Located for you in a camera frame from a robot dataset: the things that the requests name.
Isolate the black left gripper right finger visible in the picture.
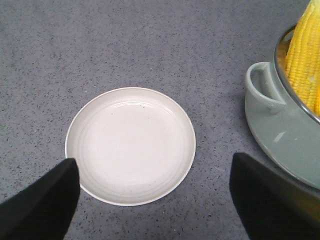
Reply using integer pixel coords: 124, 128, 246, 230
229, 152, 320, 240

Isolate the yellow corn cob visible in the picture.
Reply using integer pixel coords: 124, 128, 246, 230
285, 0, 320, 116

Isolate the green electric cooking pot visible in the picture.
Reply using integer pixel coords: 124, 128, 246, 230
245, 26, 320, 189

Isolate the white round plate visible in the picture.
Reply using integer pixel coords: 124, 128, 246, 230
64, 87, 196, 206

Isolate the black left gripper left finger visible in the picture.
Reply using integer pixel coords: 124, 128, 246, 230
0, 158, 80, 240

